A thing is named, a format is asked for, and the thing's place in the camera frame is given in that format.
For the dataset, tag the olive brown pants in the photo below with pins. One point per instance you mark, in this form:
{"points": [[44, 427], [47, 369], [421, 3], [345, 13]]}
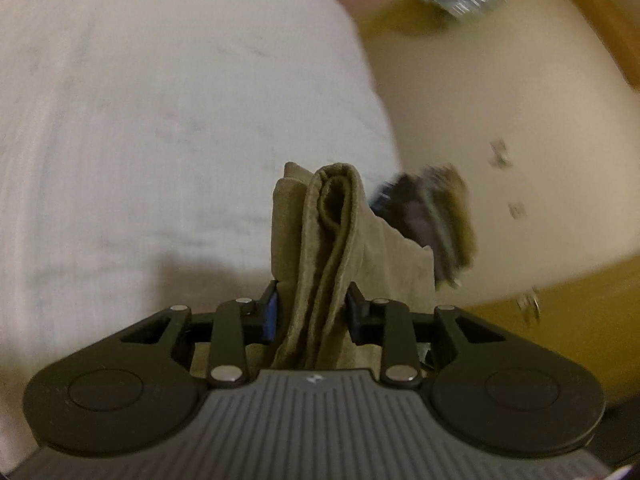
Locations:
{"points": [[320, 260]]}

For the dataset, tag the stack of folded clothes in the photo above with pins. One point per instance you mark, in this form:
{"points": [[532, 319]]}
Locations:
{"points": [[435, 220]]}

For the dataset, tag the grey striped bedspread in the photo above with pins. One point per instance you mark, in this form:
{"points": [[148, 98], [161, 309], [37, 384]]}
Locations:
{"points": [[150, 135]]}

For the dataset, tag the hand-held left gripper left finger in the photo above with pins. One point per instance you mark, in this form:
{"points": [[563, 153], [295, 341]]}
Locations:
{"points": [[272, 315]]}

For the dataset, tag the wooden door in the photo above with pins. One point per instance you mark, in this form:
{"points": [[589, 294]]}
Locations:
{"points": [[575, 335]]}

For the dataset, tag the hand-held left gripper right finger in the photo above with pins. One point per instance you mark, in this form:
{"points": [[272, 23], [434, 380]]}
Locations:
{"points": [[355, 312]]}

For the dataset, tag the wooden wall shelf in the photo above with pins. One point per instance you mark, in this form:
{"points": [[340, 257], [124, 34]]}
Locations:
{"points": [[600, 10]]}

